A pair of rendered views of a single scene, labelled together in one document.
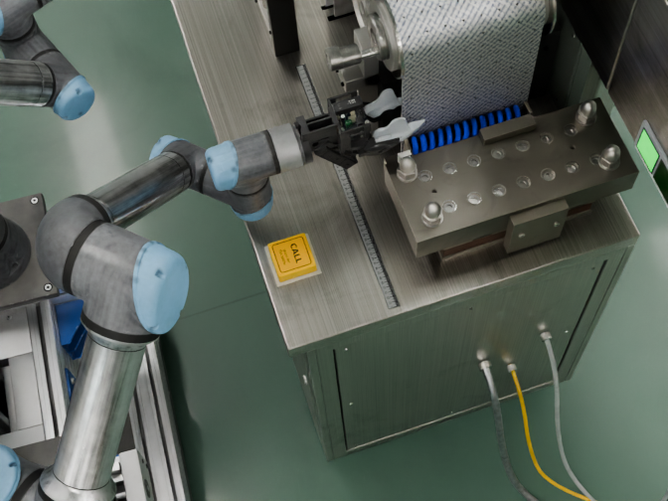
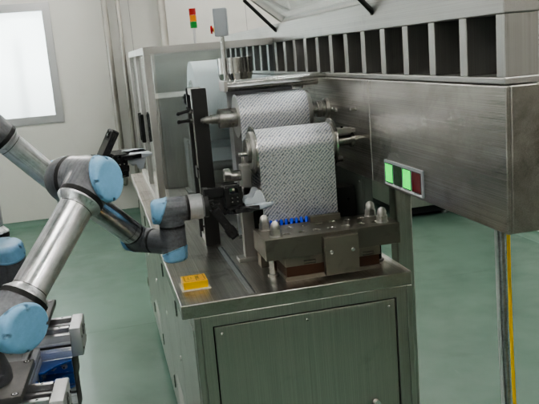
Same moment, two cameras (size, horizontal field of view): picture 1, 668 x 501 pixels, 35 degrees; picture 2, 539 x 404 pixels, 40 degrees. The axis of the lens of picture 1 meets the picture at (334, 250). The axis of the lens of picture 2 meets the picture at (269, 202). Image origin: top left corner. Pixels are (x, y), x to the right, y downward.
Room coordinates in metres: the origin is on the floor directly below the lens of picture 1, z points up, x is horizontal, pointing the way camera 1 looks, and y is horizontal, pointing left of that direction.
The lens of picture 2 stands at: (-1.22, -0.18, 1.54)
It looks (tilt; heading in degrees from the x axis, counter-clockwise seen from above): 11 degrees down; 1
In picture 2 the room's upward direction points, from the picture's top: 5 degrees counter-clockwise
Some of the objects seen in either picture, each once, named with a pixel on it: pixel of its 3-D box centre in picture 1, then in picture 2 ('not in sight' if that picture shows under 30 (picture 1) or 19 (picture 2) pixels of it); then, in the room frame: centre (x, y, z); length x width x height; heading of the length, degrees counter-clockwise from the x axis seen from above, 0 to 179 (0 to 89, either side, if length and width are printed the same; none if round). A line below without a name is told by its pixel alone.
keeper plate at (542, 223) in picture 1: (536, 228); (341, 253); (0.80, -0.35, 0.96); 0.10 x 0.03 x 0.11; 103
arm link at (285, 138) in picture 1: (286, 145); (196, 206); (0.92, 0.06, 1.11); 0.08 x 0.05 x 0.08; 13
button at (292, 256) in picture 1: (291, 256); (194, 281); (0.82, 0.07, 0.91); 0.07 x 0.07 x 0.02; 13
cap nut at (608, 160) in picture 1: (611, 154); (381, 214); (0.88, -0.48, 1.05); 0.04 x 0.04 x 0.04
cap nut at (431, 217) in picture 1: (432, 212); (275, 228); (0.80, -0.17, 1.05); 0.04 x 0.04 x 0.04
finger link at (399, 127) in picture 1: (399, 126); (259, 199); (0.94, -0.13, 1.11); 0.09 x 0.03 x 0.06; 94
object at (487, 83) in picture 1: (467, 90); (299, 192); (0.99, -0.25, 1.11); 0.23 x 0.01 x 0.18; 103
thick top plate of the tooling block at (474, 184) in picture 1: (509, 176); (326, 235); (0.88, -0.31, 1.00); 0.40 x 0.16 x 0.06; 103
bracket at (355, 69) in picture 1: (357, 94); (242, 212); (1.05, -0.07, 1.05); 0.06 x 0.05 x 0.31; 103
